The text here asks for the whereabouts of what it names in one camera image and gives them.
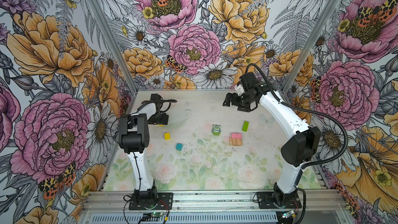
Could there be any yellow small cube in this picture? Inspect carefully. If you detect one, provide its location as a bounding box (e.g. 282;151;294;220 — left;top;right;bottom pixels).
164;133;171;141

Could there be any aluminium front rail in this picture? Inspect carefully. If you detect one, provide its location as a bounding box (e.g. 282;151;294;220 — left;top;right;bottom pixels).
79;189;355;224

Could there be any natural wood block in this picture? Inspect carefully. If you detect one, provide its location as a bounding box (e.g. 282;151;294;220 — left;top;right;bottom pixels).
229;138;237;146
236;139;243;146

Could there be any pink wood block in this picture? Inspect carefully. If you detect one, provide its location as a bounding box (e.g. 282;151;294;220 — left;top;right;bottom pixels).
231;133;242;139

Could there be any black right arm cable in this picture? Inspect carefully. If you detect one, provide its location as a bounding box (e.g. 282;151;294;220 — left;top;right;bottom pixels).
245;63;349;224

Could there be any right aluminium corner post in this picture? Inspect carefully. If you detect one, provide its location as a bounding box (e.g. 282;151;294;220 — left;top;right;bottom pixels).
280;0;341;92

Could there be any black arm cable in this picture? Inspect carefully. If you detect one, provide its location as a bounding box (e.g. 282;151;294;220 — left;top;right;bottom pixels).
122;99;178;212
245;63;349;224

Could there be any left aluminium corner post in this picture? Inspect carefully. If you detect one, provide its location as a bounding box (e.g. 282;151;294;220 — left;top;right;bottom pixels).
86;0;137;96

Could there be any green wood block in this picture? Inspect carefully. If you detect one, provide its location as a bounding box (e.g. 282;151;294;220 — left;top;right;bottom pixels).
241;121;249;132

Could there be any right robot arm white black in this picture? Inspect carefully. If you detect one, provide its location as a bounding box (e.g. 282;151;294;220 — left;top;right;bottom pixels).
223;72;320;208

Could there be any teal small cube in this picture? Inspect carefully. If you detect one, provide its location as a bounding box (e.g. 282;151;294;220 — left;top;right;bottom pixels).
176;143;183;151

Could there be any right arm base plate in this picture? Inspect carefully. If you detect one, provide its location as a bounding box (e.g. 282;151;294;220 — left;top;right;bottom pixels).
254;191;302;209

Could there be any green owl number toy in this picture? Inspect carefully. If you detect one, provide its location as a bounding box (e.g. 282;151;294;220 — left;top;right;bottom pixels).
212;124;221;136

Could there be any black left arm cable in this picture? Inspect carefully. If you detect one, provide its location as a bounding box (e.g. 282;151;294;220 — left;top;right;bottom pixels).
122;99;178;212

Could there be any aluminium corner post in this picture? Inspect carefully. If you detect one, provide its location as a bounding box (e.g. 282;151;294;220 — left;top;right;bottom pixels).
280;0;341;92
86;0;137;96

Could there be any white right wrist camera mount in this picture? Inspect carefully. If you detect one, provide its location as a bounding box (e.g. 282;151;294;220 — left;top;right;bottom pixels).
235;84;245;96

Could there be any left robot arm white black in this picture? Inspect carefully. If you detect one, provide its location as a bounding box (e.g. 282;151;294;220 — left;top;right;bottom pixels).
118;94;169;210

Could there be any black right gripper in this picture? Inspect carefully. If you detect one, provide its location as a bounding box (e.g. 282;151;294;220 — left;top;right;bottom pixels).
223;91;257;113

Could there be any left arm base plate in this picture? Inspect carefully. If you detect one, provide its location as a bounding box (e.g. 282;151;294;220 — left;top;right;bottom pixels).
128;191;174;211

